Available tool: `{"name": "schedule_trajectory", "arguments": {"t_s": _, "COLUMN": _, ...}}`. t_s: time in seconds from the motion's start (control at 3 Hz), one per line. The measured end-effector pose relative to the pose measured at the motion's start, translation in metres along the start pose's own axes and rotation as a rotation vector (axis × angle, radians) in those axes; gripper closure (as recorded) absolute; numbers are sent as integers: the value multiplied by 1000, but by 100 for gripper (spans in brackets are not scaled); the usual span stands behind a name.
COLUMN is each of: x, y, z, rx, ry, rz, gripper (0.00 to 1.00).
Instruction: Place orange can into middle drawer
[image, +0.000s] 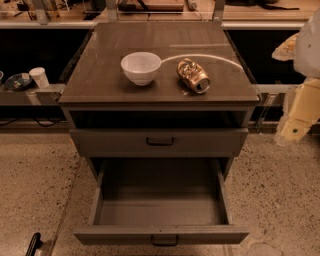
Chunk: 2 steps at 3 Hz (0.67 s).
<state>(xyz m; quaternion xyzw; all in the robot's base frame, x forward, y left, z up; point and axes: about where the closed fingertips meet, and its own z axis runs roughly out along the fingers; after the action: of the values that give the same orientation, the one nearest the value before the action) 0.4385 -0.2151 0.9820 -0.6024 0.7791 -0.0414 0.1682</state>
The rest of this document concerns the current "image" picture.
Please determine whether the grey drawer cabinet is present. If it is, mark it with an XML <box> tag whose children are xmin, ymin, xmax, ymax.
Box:
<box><xmin>57</xmin><ymin>21</ymin><xmax>261</xmax><ymax>247</ymax></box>

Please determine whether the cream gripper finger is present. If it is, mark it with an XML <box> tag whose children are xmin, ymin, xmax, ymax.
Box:
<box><xmin>274</xmin><ymin>78</ymin><xmax>320</xmax><ymax>146</ymax></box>
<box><xmin>272</xmin><ymin>34</ymin><xmax>298</xmax><ymax>61</ymax></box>

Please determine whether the open lower grey drawer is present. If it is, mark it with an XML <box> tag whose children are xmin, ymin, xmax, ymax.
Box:
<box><xmin>74</xmin><ymin>158</ymin><xmax>249</xmax><ymax>246</ymax></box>

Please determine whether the closed upper grey drawer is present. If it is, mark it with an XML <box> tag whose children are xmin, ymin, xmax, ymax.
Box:
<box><xmin>70</xmin><ymin>128</ymin><xmax>248</xmax><ymax>158</ymax></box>

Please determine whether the white ceramic bowl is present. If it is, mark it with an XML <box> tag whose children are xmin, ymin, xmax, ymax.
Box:
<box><xmin>121</xmin><ymin>52</ymin><xmax>161</xmax><ymax>86</ymax></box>

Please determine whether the white paper cup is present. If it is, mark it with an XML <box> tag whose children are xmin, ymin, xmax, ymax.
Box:
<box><xmin>29</xmin><ymin>67</ymin><xmax>49</xmax><ymax>88</ymax></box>

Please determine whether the dark blue bowl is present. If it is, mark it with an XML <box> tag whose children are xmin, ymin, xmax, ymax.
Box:
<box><xmin>4</xmin><ymin>73</ymin><xmax>33</xmax><ymax>92</ymax></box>

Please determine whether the black cable under shelf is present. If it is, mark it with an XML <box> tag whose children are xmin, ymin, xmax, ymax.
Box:
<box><xmin>0</xmin><ymin>116</ymin><xmax>64</xmax><ymax>128</ymax></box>

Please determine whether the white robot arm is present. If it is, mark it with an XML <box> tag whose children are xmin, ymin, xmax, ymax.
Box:
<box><xmin>272</xmin><ymin>8</ymin><xmax>320</xmax><ymax>146</ymax></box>

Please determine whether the crushed orange soda can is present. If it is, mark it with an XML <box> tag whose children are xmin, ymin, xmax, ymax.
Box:
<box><xmin>176</xmin><ymin>58</ymin><xmax>210</xmax><ymax>94</ymax></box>

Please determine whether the black handle on floor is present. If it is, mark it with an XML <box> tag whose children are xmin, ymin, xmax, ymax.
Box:
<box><xmin>25</xmin><ymin>232</ymin><xmax>42</xmax><ymax>256</ymax></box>

